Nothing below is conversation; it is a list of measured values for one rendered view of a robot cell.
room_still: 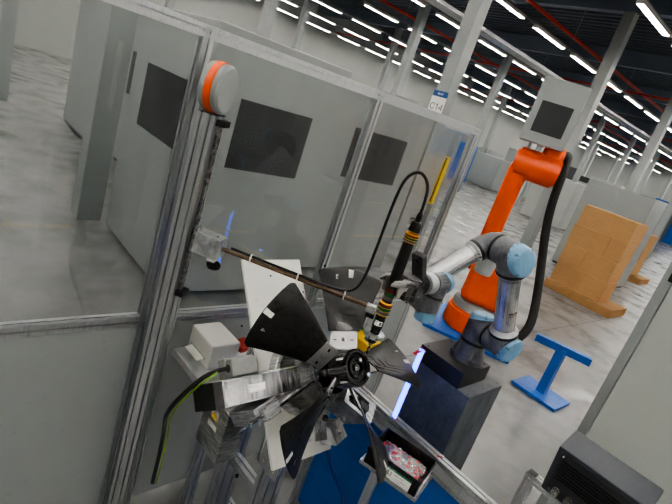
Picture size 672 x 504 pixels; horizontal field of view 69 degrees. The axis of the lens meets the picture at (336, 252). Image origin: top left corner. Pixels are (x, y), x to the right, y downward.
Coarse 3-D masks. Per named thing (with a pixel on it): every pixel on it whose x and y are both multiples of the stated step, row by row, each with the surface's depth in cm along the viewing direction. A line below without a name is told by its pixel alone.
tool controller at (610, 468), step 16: (576, 432) 153; (560, 448) 148; (576, 448) 147; (592, 448) 148; (560, 464) 149; (576, 464) 144; (592, 464) 143; (608, 464) 143; (624, 464) 144; (544, 480) 155; (560, 480) 150; (576, 480) 146; (592, 480) 142; (608, 480) 138; (624, 480) 139; (640, 480) 140; (560, 496) 151; (576, 496) 147; (592, 496) 143; (608, 496) 139; (624, 496) 136; (640, 496) 135; (656, 496) 135
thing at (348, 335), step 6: (330, 336) 162; (336, 336) 162; (342, 336) 162; (348, 336) 162; (354, 336) 162; (330, 342) 161; (336, 342) 161; (342, 342) 161; (348, 342) 161; (354, 342) 161; (342, 348) 160; (348, 348) 160
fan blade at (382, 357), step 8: (384, 344) 183; (392, 344) 186; (368, 352) 174; (376, 352) 176; (384, 352) 178; (392, 352) 181; (400, 352) 184; (376, 360) 170; (384, 360) 172; (392, 360) 176; (400, 360) 179; (376, 368) 165; (384, 368) 167; (392, 368) 171; (400, 368) 174; (408, 368) 179; (392, 376) 167; (400, 376) 170; (408, 376) 174; (416, 376) 178; (416, 384) 174
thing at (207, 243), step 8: (200, 232) 164; (208, 232) 166; (192, 240) 165; (200, 240) 163; (208, 240) 162; (216, 240) 162; (224, 240) 165; (192, 248) 164; (200, 248) 163; (208, 248) 163; (216, 248) 162; (208, 256) 163; (216, 256) 163
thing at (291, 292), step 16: (288, 288) 144; (272, 304) 142; (288, 304) 144; (304, 304) 146; (256, 320) 141; (272, 320) 143; (288, 320) 145; (304, 320) 147; (256, 336) 142; (272, 336) 144; (288, 336) 146; (304, 336) 148; (320, 336) 150; (272, 352) 146; (288, 352) 149; (304, 352) 150
